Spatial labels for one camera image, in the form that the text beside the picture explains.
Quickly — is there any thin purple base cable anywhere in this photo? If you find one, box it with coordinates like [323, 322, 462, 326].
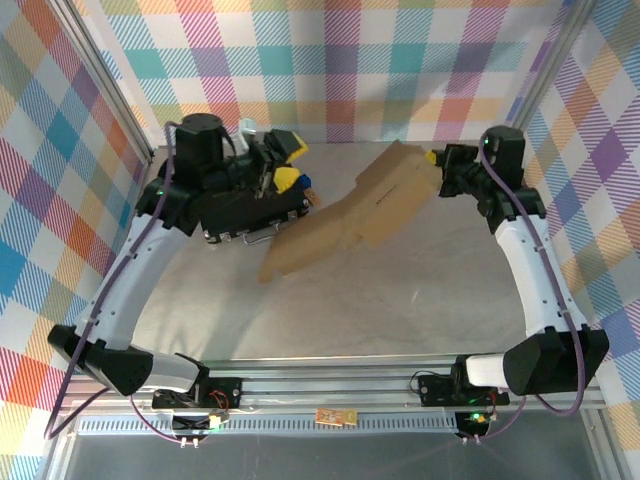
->
[128, 394, 201, 447]
[459, 397, 526, 446]

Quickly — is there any small orange circuit board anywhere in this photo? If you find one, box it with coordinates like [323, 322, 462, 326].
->
[313, 407, 359, 427]

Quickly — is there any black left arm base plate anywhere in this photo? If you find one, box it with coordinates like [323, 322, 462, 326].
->
[151, 377, 245, 411]

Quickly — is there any brown cardboard box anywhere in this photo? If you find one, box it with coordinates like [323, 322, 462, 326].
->
[256, 139, 444, 286]

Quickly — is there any aluminium corner post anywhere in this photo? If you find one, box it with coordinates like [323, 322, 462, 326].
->
[52, 0, 155, 164]
[503, 0, 599, 146]

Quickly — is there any slotted grey cable duct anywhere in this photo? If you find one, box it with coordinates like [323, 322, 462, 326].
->
[74, 417, 464, 437]

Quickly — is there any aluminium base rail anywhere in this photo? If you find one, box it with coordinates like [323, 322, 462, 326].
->
[64, 353, 609, 417]

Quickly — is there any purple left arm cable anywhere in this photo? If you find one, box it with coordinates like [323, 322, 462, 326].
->
[43, 122, 176, 441]

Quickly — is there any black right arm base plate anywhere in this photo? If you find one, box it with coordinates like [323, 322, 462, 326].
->
[416, 372, 512, 407]

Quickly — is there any black controller board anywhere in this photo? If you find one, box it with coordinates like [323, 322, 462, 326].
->
[171, 408, 232, 437]
[453, 409, 494, 437]

